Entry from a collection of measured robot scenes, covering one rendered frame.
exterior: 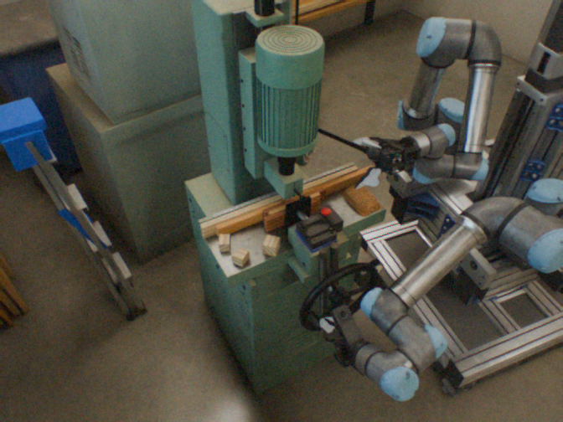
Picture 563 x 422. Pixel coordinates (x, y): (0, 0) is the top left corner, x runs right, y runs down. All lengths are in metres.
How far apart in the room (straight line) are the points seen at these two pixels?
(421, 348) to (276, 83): 0.73
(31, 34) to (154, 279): 1.37
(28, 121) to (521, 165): 1.66
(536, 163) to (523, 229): 0.66
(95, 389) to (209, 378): 0.49
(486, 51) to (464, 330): 1.21
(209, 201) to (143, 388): 0.93
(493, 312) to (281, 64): 1.58
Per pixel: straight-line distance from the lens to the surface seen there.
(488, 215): 1.30
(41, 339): 2.60
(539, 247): 1.27
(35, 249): 2.98
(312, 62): 1.22
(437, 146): 1.53
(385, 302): 1.23
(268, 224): 1.52
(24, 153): 1.76
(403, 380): 1.15
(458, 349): 2.21
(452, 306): 2.35
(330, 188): 1.67
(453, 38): 1.60
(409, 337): 1.21
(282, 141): 1.33
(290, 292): 1.68
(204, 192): 1.84
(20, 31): 2.87
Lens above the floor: 2.05
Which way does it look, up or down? 45 degrees down
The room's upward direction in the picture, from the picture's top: 1 degrees clockwise
